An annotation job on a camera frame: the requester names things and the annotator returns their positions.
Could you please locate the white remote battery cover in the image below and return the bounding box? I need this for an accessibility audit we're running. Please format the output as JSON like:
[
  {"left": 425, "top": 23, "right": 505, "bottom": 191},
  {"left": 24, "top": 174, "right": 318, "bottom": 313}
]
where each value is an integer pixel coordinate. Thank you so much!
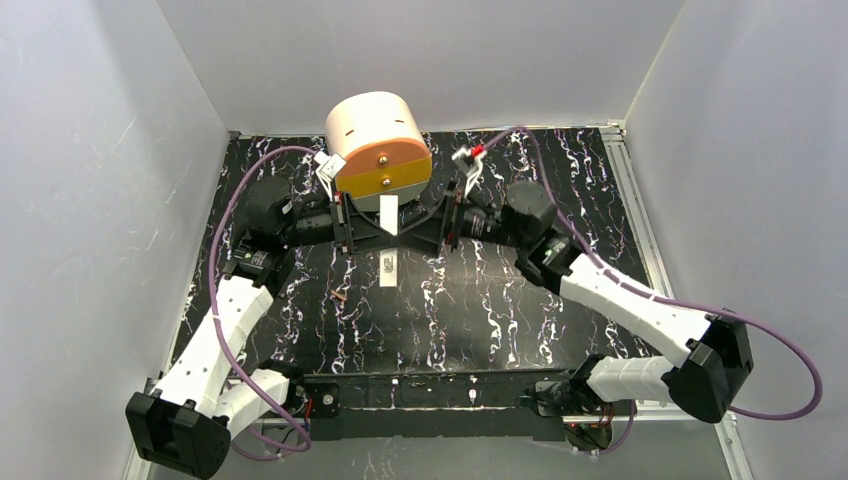
[{"left": 378, "top": 195, "right": 399, "bottom": 236}]

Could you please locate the white remote control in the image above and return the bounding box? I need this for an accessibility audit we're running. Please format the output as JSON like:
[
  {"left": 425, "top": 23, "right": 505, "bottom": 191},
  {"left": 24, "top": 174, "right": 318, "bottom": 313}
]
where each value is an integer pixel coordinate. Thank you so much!
[{"left": 379, "top": 248, "right": 398, "bottom": 288}]

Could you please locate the small brown battery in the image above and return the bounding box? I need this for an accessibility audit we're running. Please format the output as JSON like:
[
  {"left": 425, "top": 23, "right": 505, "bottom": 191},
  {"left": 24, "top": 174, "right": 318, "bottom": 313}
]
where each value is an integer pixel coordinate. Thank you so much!
[{"left": 330, "top": 290, "right": 348, "bottom": 302}]

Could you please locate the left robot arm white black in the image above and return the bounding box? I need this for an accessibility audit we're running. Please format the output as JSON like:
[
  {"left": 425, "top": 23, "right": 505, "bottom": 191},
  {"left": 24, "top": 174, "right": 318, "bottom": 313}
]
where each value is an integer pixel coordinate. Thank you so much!
[{"left": 126, "top": 177, "right": 357, "bottom": 479}]

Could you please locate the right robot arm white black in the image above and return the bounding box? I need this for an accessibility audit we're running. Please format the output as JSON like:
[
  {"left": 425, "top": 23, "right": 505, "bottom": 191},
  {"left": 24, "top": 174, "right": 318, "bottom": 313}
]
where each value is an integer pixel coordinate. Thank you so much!
[{"left": 399, "top": 181, "right": 753, "bottom": 424}]

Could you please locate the black marble pattern mat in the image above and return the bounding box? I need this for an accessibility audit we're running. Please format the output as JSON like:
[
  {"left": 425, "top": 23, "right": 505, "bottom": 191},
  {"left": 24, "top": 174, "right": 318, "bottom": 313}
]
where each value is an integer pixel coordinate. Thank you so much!
[{"left": 168, "top": 128, "right": 664, "bottom": 380}]

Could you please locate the round pastel drawer box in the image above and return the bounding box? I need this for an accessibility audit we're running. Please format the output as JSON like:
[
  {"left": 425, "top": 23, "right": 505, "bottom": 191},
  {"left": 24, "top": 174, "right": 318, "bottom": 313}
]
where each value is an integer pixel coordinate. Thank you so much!
[{"left": 325, "top": 91, "right": 433, "bottom": 212}]

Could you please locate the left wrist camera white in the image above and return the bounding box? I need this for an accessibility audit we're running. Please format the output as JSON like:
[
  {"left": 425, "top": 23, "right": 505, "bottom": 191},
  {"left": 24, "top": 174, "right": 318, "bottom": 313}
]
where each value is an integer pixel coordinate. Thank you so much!
[{"left": 313, "top": 151, "right": 346, "bottom": 197}]

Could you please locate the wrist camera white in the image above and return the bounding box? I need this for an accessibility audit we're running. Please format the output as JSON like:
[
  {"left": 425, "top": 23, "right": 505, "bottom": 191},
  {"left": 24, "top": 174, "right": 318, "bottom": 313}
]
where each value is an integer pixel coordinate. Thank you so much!
[
  {"left": 313, "top": 151, "right": 346, "bottom": 197},
  {"left": 451, "top": 144, "right": 487, "bottom": 197}
]

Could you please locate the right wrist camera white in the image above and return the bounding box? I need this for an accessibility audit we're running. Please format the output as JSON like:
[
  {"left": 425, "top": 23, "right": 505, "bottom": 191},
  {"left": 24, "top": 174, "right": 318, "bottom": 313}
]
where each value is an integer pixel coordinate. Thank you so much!
[{"left": 451, "top": 144, "right": 487, "bottom": 197}]

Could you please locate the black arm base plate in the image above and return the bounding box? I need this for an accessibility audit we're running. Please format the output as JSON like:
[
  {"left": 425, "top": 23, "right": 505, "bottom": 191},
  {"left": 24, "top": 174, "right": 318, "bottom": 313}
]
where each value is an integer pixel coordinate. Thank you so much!
[{"left": 242, "top": 370, "right": 637, "bottom": 443}]

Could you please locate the aluminium frame rail front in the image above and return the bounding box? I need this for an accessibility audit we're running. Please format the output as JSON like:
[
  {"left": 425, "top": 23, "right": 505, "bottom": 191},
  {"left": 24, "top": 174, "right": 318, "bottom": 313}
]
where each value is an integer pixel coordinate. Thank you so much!
[{"left": 137, "top": 377, "right": 735, "bottom": 425}]

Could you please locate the aluminium frame rail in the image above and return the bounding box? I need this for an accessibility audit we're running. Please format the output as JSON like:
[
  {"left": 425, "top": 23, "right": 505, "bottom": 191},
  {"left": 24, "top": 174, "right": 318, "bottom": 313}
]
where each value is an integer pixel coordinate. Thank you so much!
[
  {"left": 137, "top": 377, "right": 735, "bottom": 425},
  {"left": 599, "top": 123, "right": 673, "bottom": 295}
]

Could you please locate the aluminium frame rail right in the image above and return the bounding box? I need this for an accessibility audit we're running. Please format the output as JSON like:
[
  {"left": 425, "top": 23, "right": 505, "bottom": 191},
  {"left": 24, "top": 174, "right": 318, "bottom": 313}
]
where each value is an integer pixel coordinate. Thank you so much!
[{"left": 599, "top": 123, "right": 673, "bottom": 295}]

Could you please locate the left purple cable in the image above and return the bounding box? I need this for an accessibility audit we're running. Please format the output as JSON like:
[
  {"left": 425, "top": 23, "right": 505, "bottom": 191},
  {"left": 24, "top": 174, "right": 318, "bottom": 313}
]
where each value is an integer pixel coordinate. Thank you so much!
[{"left": 207, "top": 145, "right": 326, "bottom": 462}]

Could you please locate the purple cable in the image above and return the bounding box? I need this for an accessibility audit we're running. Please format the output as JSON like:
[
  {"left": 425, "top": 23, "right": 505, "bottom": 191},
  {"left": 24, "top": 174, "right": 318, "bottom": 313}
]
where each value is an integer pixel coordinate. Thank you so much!
[
  {"left": 474, "top": 127, "right": 824, "bottom": 456},
  {"left": 207, "top": 145, "right": 326, "bottom": 462}
]

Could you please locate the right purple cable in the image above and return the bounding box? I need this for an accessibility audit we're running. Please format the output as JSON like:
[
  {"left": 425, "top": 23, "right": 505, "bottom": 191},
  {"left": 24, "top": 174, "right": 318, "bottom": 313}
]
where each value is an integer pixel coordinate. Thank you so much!
[{"left": 474, "top": 127, "right": 824, "bottom": 456}]

